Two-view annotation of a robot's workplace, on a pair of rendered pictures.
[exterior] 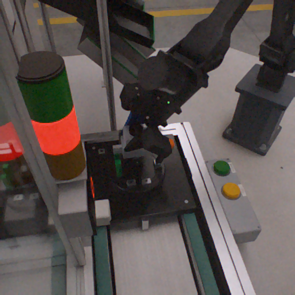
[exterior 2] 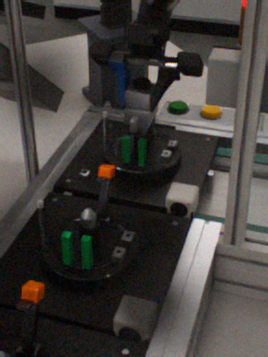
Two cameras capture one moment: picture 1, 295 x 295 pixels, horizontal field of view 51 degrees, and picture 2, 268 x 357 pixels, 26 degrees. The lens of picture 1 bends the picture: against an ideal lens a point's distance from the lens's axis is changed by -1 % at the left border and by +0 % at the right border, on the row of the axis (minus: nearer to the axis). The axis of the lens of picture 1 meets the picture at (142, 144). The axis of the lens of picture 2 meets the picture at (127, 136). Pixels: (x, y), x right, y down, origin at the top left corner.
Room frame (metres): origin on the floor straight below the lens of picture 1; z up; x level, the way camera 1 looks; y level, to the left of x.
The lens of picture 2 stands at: (0.08, 0.80, 1.55)
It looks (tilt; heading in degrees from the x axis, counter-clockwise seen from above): 32 degrees down; 298
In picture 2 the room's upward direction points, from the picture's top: 1 degrees counter-clockwise
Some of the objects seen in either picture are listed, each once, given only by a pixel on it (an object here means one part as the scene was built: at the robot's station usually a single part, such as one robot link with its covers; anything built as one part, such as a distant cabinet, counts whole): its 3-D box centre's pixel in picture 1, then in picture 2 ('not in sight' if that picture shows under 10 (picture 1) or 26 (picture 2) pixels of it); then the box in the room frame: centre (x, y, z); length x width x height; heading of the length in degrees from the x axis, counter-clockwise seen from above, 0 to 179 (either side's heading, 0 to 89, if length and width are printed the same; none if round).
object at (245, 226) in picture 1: (228, 198); (210, 126); (0.41, -0.21, 0.93); 0.21 x 0.07 x 0.06; 9
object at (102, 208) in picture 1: (99, 212); (181, 201); (0.35, 0.10, 0.97); 0.05 x 0.05 x 0.04; 9
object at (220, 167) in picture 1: (221, 168); (178, 109); (0.48, -0.20, 0.96); 0.04 x 0.04 x 0.02
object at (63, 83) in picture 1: (45, 89); not in sight; (0.25, 0.10, 1.38); 0.05 x 0.05 x 0.05
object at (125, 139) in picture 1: (131, 139); (140, 101); (0.46, 0.02, 1.09); 0.08 x 0.04 x 0.07; 100
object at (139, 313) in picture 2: not in sight; (88, 231); (0.42, 0.27, 1.01); 0.24 x 0.24 x 0.13; 9
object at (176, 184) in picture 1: (136, 175); (141, 163); (0.46, 0.01, 0.96); 0.24 x 0.24 x 0.02; 9
